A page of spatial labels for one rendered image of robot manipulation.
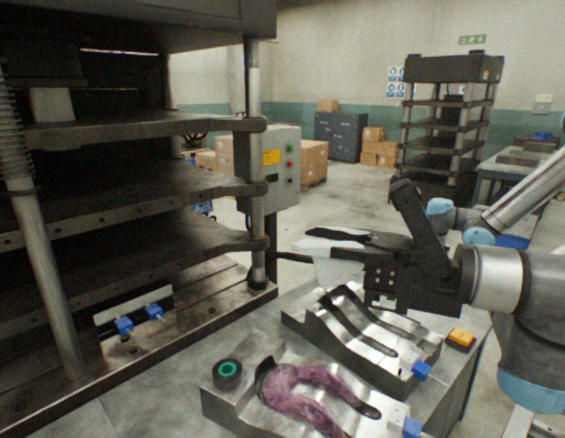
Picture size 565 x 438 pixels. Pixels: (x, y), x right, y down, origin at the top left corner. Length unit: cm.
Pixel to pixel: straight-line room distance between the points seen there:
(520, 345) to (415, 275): 14
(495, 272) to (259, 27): 107
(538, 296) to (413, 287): 12
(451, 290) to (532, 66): 699
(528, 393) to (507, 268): 16
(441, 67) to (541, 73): 275
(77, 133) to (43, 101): 25
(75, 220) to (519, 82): 704
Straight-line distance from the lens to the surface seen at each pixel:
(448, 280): 47
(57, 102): 136
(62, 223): 114
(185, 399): 113
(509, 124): 739
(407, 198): 41
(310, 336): 124
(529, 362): 50
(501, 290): 43
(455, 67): 485
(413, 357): 111
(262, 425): 95
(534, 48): 738
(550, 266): 45
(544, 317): 46
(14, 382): 143
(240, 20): 124
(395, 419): 100
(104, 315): 129
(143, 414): 114
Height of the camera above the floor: 164
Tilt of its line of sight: 21 degrees down
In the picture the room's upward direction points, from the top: straight up
